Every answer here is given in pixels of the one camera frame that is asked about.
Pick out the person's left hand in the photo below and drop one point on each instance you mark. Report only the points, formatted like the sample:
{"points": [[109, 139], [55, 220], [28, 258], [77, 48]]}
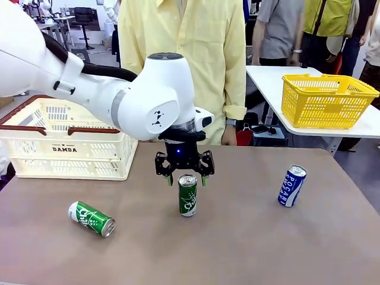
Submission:
{"points": [[229, 136]]}

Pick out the bystander in lime green vest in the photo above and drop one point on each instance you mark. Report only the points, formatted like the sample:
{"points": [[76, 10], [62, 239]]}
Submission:
{"points": [[326, 17]]}

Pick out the brown cardboard sheet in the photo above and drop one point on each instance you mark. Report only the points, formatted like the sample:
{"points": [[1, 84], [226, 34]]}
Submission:
{"points": [[6, 101]]}

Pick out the white-legged workshop desk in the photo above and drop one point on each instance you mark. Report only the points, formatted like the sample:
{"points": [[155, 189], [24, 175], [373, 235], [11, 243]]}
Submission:
{"points": [[66, 17]]}

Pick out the blue Pocari Sweat can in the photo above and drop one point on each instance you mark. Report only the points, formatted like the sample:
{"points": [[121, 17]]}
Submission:
{"points": [[291, 187]]}

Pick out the yellow plastic shopping basket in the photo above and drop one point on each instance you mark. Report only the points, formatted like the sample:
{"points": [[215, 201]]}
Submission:
{"points": [[326, 104]]}

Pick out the white side table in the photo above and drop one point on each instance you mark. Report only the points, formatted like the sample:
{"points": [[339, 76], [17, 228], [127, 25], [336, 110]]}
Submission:
{"points": [[267, 80]]}

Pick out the person in yellow shirt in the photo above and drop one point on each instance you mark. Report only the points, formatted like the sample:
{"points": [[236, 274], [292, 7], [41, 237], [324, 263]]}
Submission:
{"points": [[207, 59]]}

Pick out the green Chilsung soda can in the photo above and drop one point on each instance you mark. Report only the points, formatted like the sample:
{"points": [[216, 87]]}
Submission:
{"points": [[187, 196], [89, 218]]}

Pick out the black office chair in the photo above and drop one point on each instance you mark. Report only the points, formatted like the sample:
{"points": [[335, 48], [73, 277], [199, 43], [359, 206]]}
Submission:
{"points": [[84, 17]]}

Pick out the mannequin with navy skirt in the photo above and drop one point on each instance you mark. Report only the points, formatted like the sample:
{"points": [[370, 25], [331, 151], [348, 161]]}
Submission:
{"points": [[115, 41]]}

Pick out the bystander in grey t-shirt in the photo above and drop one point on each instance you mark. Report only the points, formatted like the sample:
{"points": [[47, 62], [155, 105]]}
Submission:
{"points": [[279, 29]]}

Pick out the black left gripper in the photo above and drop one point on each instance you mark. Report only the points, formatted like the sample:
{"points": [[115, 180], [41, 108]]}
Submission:
{"points": [[181, 157]]}

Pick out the wristwatch with blue band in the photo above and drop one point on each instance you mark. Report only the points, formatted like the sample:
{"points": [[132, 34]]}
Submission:
{"points": [[231, 122]]}

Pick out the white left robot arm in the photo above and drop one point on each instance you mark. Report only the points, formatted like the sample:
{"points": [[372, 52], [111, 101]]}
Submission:
{"points": [[148, 98]]}

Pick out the cream basket with brown rim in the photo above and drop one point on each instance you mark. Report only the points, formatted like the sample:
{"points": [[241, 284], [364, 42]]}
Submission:
{"points": [[65, 150]]}

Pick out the black phone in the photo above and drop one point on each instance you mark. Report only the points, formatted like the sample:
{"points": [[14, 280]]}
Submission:
{"points": [[260, 129]]}

